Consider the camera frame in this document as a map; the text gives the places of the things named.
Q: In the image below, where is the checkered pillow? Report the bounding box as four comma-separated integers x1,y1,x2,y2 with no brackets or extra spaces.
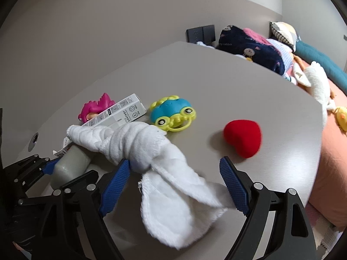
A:
270,22,300,52

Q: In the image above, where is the red heart plush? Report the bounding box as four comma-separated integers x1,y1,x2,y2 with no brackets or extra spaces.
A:
224,119,263,159

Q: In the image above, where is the navy printed blanket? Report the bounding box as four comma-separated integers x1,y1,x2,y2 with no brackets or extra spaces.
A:
218,25,288,76

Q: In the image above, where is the pink-haired doll toy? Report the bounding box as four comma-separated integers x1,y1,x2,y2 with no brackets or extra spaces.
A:
79,93,116,122

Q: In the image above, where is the pink cloth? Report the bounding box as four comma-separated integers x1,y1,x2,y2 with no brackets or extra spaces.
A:
242,28,272,45

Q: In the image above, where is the white towel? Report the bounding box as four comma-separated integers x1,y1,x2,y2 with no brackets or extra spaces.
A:
66,122,234,250

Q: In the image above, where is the white and blue waffle blanket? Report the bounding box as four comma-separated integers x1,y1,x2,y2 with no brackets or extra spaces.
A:
268,38,295,73

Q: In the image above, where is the white goose plush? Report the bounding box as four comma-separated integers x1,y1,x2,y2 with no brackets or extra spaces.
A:
294,61,337,126

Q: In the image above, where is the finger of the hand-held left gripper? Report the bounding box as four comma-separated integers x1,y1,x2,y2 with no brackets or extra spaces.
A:
5,154,59,193
60,170,98,193

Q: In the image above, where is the blue and green rattle toy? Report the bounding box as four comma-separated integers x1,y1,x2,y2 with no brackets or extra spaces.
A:
149,95,197,133

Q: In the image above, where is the teal pillow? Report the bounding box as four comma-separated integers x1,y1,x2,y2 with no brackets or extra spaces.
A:
294,40,347,94

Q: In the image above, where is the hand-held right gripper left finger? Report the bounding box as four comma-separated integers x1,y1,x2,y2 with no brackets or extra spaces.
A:
31,159,131,260

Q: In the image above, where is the metal table grommet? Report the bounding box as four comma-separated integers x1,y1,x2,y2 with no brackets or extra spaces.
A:
28,132,40,150

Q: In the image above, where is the bed with pink cover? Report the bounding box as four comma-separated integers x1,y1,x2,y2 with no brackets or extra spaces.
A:
287,57,347,231

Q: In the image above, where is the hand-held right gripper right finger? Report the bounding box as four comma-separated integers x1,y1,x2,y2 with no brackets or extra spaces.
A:
219,156,317,260

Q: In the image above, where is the black wall socket panel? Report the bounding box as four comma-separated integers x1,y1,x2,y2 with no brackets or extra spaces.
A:
186,25,216,44

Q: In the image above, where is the white cardboard box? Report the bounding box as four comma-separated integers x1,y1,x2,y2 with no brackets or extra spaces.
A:
53,93,147,159

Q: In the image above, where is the yellow chick plush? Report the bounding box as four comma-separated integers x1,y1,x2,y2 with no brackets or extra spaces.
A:
332,106,347,132

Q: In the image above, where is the grey bottle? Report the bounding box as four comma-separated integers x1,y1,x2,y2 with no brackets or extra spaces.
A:
50,143,91,189

